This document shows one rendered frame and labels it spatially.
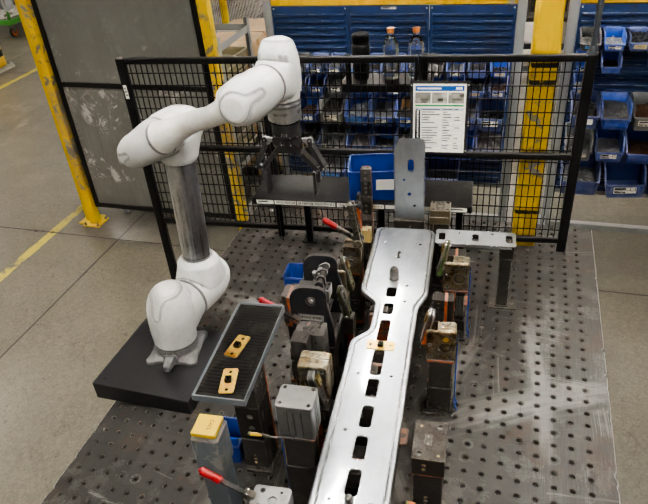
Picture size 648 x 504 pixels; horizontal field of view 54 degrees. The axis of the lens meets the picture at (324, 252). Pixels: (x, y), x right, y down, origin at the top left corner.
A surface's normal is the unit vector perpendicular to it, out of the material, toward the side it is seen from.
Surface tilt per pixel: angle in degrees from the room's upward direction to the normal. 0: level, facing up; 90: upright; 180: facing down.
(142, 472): 0
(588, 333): 0
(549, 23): 87
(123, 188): 92
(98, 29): 91
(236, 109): 86
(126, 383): 3
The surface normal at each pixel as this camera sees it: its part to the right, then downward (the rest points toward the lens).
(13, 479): -0.07, -0.83
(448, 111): -0.21, 0.56
